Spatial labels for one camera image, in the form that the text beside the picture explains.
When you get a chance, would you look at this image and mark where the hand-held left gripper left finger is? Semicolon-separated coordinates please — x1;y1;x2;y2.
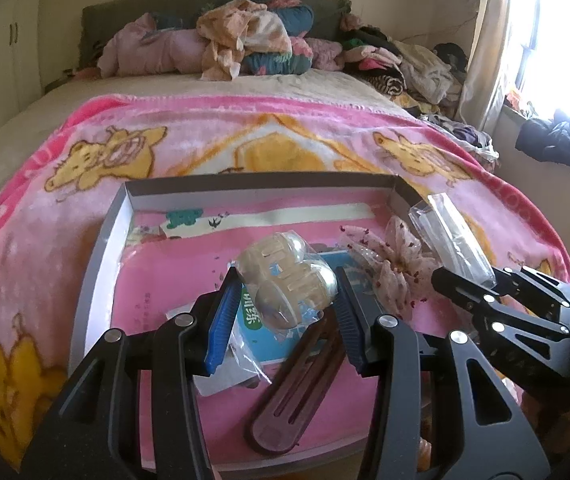
20;265;246;480

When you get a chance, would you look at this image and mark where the grey earring card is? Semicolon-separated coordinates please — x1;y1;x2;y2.
192;357;268;398

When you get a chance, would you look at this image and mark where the pink printed bear blanket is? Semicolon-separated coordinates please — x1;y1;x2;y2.
0;92;570;471

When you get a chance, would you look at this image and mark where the pink pillow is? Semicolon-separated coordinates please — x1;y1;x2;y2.
97;12;211;78

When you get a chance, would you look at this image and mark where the grey padded headboard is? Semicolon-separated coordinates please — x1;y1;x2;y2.
80;0;353;68

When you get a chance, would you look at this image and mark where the grey shallow box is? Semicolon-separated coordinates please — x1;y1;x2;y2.
67;171;466;476

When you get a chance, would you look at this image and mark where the dark garment on windowsill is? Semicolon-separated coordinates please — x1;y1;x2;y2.
515;109;570;168

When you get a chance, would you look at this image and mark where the beige floral cloth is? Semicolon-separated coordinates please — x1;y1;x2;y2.
196;1;293;82

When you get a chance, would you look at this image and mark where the blue printed card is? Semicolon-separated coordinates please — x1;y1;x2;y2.
230;250;381;366

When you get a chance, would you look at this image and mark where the dark teal floral quilt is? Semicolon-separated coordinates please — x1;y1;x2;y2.
205;0;316;77

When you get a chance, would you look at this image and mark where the dotted sheer hair bow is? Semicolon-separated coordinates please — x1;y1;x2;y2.
340;215;441;321

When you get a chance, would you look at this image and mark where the clear plastic packet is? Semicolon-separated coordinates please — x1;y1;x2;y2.
407;194;496;288

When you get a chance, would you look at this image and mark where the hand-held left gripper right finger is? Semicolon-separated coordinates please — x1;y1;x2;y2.
332;266;551;480

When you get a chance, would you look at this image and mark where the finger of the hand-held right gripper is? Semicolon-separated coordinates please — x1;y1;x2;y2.
432;266;570;361
495;266;570;311

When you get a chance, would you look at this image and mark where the cream curtain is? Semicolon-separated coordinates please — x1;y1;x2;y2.
458;0;531;133

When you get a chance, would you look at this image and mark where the beige hair claw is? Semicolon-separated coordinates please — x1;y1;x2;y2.
232;232;338;333

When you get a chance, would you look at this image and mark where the brown hair clip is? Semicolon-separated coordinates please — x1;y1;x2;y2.
244;317;351;456

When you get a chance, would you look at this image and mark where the crumpled grey striped cloth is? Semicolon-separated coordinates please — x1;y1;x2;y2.
420;112;498;161

